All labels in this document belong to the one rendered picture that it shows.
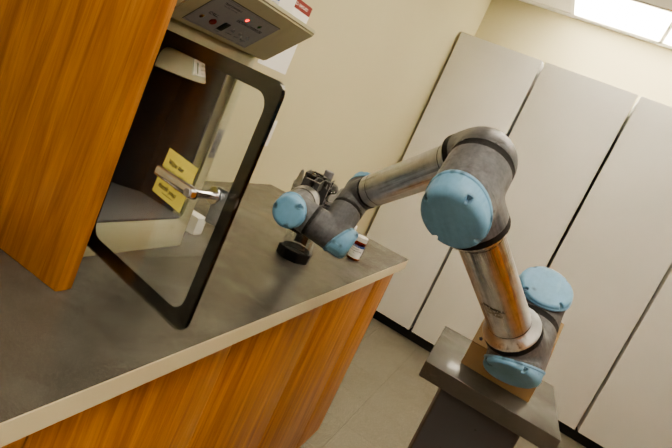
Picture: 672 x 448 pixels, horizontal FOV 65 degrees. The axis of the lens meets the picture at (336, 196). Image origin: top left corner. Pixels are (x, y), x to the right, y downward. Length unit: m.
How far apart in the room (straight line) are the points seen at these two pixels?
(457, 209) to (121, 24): 0.58
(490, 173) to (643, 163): 2.99
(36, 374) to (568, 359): 3.49
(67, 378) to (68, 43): 0.51
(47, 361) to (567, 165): 3.40
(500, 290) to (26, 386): 0.73
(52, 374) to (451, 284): 3.34
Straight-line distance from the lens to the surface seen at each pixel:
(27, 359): 0.81
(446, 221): 0.86
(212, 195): 0.78
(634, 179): 3.81
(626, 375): 3.97
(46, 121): 0.98
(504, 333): 1.09
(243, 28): 1.04
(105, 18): 0.92
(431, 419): 1.40
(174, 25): 1.01
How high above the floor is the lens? 1.40
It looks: 10 degrees down
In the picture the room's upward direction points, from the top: 24 degrees clockwise
